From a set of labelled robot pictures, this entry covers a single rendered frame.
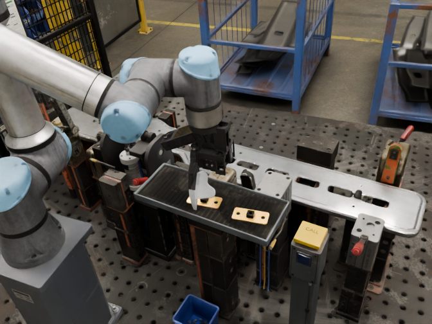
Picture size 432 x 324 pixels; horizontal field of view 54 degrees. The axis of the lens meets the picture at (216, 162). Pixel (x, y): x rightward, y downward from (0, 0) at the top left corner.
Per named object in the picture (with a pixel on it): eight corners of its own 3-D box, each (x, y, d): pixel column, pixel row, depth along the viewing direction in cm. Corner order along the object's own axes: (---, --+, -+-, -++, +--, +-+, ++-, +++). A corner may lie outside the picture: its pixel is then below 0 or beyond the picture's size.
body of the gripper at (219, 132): (225, 179, 93) (221, 134, 86) (188, 172, 96) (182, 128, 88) (235, 157, 99) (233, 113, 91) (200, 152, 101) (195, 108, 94)
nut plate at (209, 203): (223, 198, 106) (222, 195, 105) (218, 209, 103) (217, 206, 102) (191, 192, 108) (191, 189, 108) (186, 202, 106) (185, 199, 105)
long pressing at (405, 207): (429, 191, 127) (431, 187, 126) (416, 244, 112) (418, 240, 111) (83, 100, 184) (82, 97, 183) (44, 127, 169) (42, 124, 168)
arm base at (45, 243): (38, 276, 99) (23, 247, 93) (-11, 258, 104) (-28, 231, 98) (77, 229, 110) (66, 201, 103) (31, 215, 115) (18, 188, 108)
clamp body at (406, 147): (395, 220, 158) (417, 140, 135) (386, 248, 148) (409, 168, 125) (366, 211, 162) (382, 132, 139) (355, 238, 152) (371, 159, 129)
